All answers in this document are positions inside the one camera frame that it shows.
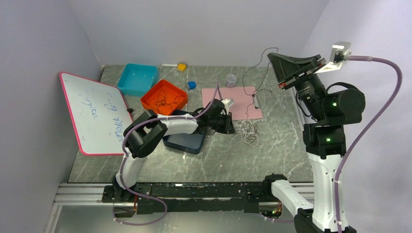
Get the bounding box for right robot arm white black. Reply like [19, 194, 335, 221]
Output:
[262, 52, 365, 233]

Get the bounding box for aluminium frame rail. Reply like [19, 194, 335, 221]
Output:
[45, 183, 315, 233]

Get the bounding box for whiteboard with pink frame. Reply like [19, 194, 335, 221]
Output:
[60, 72, 132, 156]

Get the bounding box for small clear plastic cup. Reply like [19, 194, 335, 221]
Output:
[226, 73, 237, 88]

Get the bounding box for orange plastic tray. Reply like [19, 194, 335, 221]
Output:
[140, 80, 188, 115]

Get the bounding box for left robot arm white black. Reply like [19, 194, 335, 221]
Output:
[112, 99, 234, 202]

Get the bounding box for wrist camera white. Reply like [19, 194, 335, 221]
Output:
[221, 99, 234, 114]
[316, 41, 351, 74]

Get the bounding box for blue cube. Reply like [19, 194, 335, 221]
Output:
[186, 81, 197, 90]

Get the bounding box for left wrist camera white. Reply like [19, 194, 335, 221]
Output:
[221, 99, 234, 114]

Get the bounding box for yellow cube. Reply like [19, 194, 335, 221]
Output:
[177, 63, 187, 72]

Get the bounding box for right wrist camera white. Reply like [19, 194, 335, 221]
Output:
[316, 41, 351, 74]

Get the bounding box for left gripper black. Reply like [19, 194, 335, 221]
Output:
[209, 112, 236, 135]

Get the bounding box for teal plastic tray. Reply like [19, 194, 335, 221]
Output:
[117, 64, 159, 97]

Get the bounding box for dark blue plastic tray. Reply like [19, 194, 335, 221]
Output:
[162, 129, 206, 155]

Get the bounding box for black thin cable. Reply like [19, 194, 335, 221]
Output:
[242, 47, 279, 121]

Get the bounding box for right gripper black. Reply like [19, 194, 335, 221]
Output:
[268, 51, 327, 121]

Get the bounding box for white marker pen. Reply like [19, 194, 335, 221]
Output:
[161, 64, 178, 67]

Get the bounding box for pink clipboard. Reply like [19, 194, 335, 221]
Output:
[201, 86, 263, 120]

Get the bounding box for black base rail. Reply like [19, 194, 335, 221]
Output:
[101, 182, 279, 217]

